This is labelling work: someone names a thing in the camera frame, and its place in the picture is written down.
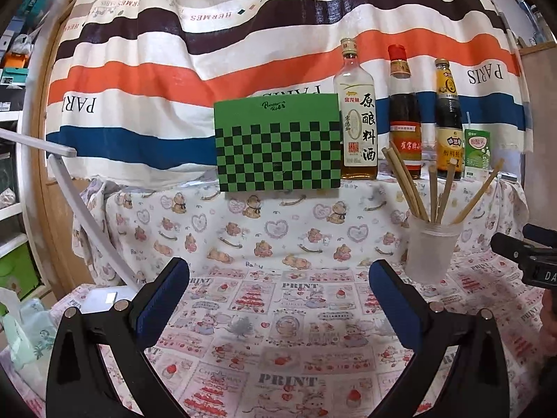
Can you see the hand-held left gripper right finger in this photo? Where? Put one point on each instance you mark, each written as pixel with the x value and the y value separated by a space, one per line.
pixel 394 302

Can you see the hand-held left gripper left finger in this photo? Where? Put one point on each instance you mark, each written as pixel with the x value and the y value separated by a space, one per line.
pixel 163 298

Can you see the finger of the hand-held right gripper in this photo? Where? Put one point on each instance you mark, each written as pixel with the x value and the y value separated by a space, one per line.
pixel 541 231
pixel 509 248

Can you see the translucent plastic cup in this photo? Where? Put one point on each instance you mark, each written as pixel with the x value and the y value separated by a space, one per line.
pixel 431 252

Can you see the bunch of wooden chopsticks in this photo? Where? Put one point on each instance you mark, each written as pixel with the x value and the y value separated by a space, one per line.
pixel 433 196

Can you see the person's right hand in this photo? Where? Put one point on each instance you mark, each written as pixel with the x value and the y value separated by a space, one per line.
pixel 549 318

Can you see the white desk lamp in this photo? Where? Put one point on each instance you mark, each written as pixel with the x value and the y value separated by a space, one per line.
pixel 102 298

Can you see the green milk carton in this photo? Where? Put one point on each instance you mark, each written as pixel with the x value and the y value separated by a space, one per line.
pixel 476 156

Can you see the cake print tablecloth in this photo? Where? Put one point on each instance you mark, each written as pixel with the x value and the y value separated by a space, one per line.
pixel 283 335

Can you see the bear print cloth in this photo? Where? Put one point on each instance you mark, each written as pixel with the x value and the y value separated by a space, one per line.
pixel 261 226

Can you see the dark bottle with yellow label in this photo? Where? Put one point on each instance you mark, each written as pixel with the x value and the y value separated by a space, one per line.
pixel 449 139

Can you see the wooden board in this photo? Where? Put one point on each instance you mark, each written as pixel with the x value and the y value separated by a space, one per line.
pixel 56 209

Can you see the pale green tissue pack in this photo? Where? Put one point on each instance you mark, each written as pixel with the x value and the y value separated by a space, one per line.
pixel 26 335

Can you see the cardboard box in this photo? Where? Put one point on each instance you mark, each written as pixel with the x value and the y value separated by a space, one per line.
pixel 541 87

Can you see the green storage box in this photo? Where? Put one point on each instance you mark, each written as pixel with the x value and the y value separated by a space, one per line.
pixel 17 270

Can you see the dark bottle with red cap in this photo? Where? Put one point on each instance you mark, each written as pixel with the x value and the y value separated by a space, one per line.
pixel 404 135

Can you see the clear cooking wine bottle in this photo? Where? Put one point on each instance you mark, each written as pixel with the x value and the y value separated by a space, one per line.
pixel 357 130

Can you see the white shelf unit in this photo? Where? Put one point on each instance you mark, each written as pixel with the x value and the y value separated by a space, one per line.
pixel 8 209

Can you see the green checkered box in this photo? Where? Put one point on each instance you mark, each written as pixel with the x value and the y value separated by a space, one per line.
pixel 278 148

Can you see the striped cloth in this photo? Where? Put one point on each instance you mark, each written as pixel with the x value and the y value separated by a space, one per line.
pixel 174 74

